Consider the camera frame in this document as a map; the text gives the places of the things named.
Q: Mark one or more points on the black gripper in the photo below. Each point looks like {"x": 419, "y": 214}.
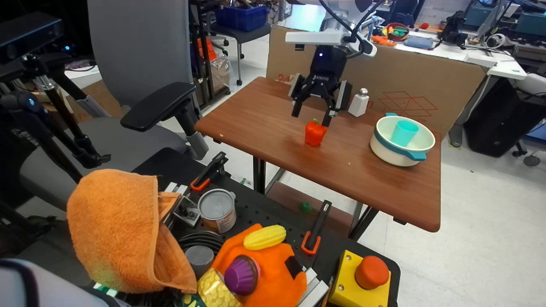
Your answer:
{"x": 324, "y": 71}

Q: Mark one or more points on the orange toy pepper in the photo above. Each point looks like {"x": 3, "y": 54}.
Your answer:
{"x": 314, "y": 134}

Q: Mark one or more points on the white salt shaker bottle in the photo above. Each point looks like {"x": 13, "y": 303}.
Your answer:
{"x": 358, "y": 105}

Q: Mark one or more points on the brown wooden table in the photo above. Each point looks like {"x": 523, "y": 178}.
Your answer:
{"x": 341, "y": 165}

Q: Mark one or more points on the white bowl with teal rim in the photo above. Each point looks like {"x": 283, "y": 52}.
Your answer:
{"x": 392, "y": 149}

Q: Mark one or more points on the teal plastic cup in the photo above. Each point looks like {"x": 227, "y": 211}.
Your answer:
{"x": 404, "y": 132}

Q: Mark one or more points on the small green ball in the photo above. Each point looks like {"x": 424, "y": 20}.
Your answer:
{"x": 305, "y": 207}

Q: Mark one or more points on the cardboard backdrop panel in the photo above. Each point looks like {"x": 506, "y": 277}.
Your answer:
{"x": 409, "y": 74}

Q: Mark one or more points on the blue storage bin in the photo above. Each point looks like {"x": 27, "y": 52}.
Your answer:
{"x": 240, "y": 18}

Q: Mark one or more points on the yellow toy corn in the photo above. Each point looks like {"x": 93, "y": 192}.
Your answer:
{"x": 264, "y": 238}

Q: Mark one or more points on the clear measuring cup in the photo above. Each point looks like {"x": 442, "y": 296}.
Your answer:
{"x": 216, "y": 209}

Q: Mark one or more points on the white cluttered desk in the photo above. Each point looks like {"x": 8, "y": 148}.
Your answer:
{"x": 453, "y": 49}

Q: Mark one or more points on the orange plush toy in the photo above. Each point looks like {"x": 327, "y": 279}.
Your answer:
{"x": 273, "y": 279}

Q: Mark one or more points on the yellow emergency stop box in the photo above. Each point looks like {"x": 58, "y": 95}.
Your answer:
{"x": 358, "y": 282}

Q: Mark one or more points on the purple toy cupcake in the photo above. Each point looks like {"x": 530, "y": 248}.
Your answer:
{"x": 242, "y": 276}

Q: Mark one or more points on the black bag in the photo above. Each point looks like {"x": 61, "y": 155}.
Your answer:
{"x": 493, "y": 122}

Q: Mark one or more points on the grey office chair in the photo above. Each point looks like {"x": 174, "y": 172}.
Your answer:
{"x": 136, "y": 52}

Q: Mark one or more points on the yellow corn cob toy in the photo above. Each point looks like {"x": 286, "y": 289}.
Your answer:
{"x": 216, "y": 291}

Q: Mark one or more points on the orange towel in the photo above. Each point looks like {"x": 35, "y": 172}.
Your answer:
{"x": 119, "y": 228}

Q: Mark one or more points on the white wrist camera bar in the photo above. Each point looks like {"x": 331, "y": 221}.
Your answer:
{"x": 324, "y": 39}

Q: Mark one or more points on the black camera tripod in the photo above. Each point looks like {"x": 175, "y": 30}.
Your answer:
{"x": 39, "y": 108}

